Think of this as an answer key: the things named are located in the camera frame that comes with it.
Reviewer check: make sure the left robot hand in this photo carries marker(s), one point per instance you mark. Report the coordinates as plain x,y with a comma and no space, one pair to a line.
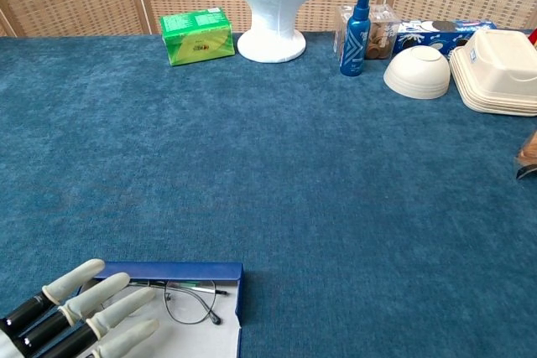
54,324

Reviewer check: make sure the black eyeglasses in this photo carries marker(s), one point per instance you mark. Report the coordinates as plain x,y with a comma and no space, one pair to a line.
167,303

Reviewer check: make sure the blue glasses case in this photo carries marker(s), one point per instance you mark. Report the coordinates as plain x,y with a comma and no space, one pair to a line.
197,341

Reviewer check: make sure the blue table cloth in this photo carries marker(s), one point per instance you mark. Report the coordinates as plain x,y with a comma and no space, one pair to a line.
293,186

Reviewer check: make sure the green cardboard box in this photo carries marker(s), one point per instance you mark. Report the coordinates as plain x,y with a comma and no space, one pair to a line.
197,39

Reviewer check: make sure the blue spray bottle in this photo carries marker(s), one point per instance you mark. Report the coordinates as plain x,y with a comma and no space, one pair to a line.
356,39

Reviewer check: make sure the clear plastic cookie box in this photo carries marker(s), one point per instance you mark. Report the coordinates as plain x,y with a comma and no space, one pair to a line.
382,35

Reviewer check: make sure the white upturned bowl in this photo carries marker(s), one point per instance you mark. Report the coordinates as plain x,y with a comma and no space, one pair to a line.
417,73

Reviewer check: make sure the blue sandwich cookie box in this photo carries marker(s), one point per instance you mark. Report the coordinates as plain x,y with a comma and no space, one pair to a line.
419,37

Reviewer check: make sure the clear bag with bread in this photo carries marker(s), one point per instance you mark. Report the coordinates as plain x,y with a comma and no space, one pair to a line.
528,157

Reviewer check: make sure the beige lidded lunch box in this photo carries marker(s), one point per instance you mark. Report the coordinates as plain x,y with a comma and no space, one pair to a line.
495,73

